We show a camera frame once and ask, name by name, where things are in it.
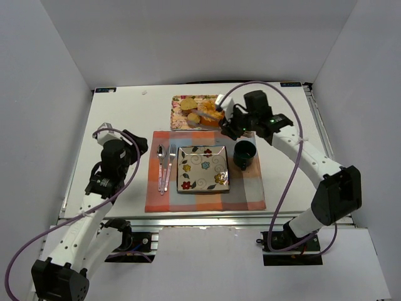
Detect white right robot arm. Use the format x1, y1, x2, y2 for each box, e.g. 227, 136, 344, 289
216, 90, 362, 243

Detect dark green mug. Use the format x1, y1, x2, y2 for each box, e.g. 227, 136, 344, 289
233, 140, 256, 171

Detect floral serving tray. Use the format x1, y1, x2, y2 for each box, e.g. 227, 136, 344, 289
170, 95, 219, 130

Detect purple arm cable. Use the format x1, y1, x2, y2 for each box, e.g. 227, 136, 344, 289
216, 81, 338, 257
3, 128, 140, 300

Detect blue label sticker right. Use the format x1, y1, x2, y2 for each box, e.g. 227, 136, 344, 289
280, 82, 303, 88

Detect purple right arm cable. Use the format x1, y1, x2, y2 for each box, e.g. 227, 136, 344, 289
216, 81, 338, 257

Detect square floral plate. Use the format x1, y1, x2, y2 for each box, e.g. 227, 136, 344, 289
177, 145, 230, 194

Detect small yellow muffin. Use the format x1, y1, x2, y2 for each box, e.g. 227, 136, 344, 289
187, 113, 201, 127

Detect aluminium table frame rail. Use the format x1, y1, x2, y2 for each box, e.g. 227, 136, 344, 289
58, 209, 357, 231

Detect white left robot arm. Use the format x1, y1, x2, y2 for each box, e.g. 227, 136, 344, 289
31, 124, 148, 300

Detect metal kitchen tongs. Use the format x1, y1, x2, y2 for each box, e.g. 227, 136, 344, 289
187, 109, 224, 127

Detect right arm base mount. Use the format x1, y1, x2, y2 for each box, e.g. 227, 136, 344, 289
255, 230, 323, 267

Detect sesame ring bread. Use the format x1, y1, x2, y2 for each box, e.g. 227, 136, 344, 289
198, 100, 224, 127

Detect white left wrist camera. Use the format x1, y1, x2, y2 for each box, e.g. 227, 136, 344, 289
92, 122, 120, 146

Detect blue label sticker left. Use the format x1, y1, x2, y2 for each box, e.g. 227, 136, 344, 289
95, 87, 117, 93

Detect checkered orange placemat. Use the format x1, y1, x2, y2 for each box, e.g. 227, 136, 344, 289
145, 130, 266, 213

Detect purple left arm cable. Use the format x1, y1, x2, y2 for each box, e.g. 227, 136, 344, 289
3, 128, 140, 300

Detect large yellow muffin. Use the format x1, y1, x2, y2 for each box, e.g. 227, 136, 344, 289
180, 98, 198, 111

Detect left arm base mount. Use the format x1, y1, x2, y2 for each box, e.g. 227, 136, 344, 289
98, 218, 158, 263

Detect blue label sticker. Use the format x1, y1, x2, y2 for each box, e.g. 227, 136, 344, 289
280, 82, 303, 88
95, 87, 117, 93

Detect fork with floral handle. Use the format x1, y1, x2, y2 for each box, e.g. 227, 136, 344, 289
163, 144, 177, 193

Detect spoon with floral handle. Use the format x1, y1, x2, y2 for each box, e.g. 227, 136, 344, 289
157, 144, 166, 192

